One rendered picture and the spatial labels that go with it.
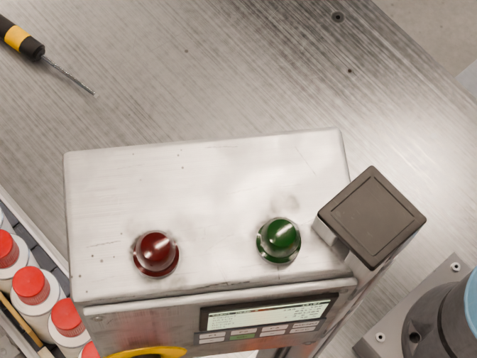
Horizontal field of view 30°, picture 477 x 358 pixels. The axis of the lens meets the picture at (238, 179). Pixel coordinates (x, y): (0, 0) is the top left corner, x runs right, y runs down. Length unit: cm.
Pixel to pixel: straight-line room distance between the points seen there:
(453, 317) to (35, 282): 44
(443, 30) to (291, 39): 110
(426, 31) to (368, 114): 110
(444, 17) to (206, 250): 193
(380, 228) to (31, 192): 79
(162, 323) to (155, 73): 77
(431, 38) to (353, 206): 187
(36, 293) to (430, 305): 45
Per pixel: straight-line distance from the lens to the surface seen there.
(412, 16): 238
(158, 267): 49
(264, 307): 53
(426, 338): 106
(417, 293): 114
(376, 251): 50
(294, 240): 49
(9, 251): 93
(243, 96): 127
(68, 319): 91
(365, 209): 50
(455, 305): 99
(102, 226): 52
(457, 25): 240
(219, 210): 52
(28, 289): 92
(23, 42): 129
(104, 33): 132
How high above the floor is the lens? 196
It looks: 69 degrees down
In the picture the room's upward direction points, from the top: 9 degrees clockwise
